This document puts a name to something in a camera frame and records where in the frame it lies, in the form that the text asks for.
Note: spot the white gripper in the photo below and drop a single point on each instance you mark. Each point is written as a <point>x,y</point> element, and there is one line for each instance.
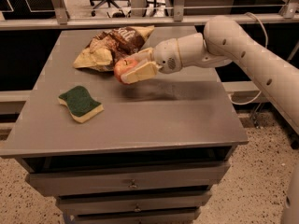
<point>165,56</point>

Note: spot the red apple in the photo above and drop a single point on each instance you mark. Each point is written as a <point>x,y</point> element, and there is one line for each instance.
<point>122,67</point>

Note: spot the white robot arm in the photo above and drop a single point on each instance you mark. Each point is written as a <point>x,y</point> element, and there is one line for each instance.
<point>268,197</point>

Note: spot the green and yellow sponge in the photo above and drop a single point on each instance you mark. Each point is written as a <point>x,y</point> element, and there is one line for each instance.
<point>80,104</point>

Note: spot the brown crumpled chip bag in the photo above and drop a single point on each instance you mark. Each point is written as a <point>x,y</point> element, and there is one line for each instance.
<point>106,48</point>

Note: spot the grey drawer cabinet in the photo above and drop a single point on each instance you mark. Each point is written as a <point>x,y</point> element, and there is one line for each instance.
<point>151,156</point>

